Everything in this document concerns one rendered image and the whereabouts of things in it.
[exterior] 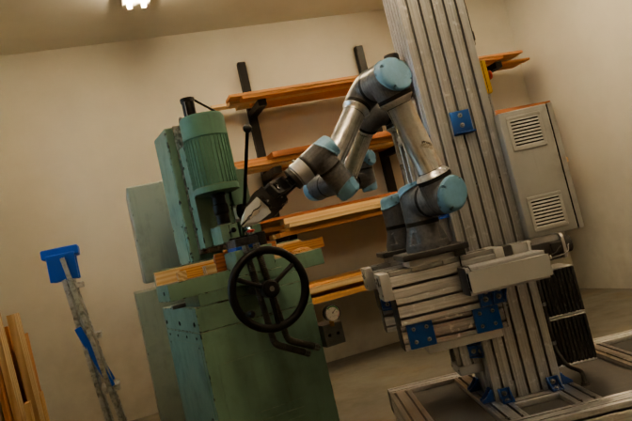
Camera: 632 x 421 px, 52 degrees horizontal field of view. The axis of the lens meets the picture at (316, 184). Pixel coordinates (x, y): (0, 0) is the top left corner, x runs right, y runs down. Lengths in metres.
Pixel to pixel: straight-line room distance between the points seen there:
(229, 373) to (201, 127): 0.91
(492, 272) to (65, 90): 3.67
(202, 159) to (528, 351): 1.38
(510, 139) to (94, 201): 3.24
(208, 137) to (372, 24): 3.34
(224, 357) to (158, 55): 3.20
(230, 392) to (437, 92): 1.31
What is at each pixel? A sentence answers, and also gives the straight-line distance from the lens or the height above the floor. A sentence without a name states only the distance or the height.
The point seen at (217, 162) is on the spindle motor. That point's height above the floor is 1.30.
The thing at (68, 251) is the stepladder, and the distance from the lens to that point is 3.12.
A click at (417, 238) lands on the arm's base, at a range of 2.21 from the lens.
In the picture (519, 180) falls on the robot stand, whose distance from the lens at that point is 2.44.
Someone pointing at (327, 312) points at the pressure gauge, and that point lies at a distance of 2.42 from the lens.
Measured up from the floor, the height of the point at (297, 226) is 1.05.
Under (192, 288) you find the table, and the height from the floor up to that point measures 0.87.
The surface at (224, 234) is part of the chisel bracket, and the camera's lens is 2.47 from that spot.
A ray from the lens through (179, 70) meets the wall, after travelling 5.11.
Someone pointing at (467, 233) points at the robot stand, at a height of 0.83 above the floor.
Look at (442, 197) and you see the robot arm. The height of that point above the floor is 0.97.
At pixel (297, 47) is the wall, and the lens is 5.34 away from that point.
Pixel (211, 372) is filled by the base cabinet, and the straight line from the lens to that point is 2.34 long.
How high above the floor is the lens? 0.94
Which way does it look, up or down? 5 degrees up
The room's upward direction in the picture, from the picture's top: 13 degrees counter-clockwise
